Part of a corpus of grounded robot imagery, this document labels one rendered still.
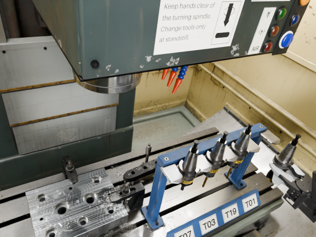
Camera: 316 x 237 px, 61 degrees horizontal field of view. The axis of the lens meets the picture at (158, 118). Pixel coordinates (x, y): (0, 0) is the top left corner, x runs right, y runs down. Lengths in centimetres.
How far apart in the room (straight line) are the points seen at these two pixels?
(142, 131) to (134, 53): 152
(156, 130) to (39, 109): 97
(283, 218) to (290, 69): 72
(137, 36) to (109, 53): 4
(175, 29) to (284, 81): 114
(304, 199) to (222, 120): 91
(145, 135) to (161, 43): 149
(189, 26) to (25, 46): 71
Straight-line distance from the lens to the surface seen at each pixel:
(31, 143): 129
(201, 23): 43
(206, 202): 118
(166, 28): 40
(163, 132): 191
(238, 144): 94
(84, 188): 104
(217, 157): 87
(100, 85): 57
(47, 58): 106
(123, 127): 145
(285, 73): 150
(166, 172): 81
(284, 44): 61
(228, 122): 175
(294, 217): 149
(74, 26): 36
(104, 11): 35
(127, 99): 135
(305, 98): 146
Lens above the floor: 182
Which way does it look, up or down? 38 degrees down
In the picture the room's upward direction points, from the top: 10 degrees clockwise
